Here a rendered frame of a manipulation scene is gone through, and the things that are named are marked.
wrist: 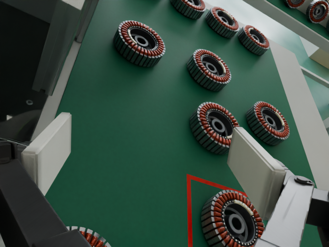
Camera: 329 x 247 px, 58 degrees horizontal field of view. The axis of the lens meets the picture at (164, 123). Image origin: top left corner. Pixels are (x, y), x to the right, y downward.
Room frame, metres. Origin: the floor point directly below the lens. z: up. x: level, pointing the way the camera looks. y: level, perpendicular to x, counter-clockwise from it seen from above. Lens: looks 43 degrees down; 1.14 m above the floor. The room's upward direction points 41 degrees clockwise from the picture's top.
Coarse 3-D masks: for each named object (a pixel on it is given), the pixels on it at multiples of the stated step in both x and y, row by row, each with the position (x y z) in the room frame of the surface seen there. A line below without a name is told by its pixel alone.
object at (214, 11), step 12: (180, 0) 0.83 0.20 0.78; (192, 0) 0.89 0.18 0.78; (192, 12) 0.83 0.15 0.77; (216, 12) 0.92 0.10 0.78; (228, 12) 0.98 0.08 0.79; (216, 24) 0.88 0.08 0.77; (228, 24) 0.96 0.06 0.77; (228, 36) 0.91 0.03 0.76; (240, 36) 0.96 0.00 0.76; (252, 36) 0.99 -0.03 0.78; (264, 36) 1.04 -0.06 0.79; (252, 48) 0.95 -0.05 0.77; (264, 48) 0.97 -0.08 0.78
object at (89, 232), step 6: (72, 228) 0.15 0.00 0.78; (78, 228) 0.15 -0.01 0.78; (84, 228) 0.15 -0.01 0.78; (84, 234) 0.15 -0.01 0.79; (90, 234) 0.15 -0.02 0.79; (96, 234) 0.16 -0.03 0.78; (90, 240) 0.15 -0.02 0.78; (96, 240) 0.15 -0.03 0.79; (102, 240) 0.16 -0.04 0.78; (96, 246) 0.15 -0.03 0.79; (102, 246) 0.15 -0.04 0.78; (108, 246) 0.16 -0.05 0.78
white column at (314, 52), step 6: (300, 36) 4.20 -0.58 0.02; (306, 42) 4.04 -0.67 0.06; (306, 48) 3.96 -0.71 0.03; (312, 48) 3.90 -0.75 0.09; (318, 48) 3.83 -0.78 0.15; (312, 54) 3.83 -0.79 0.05; (318, 54) 3.86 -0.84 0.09; (324, 54) 3.89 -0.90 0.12; (318, 60) 3.89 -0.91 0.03; (324, 60) 3.92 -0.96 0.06; (324, 66) 3.96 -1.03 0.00
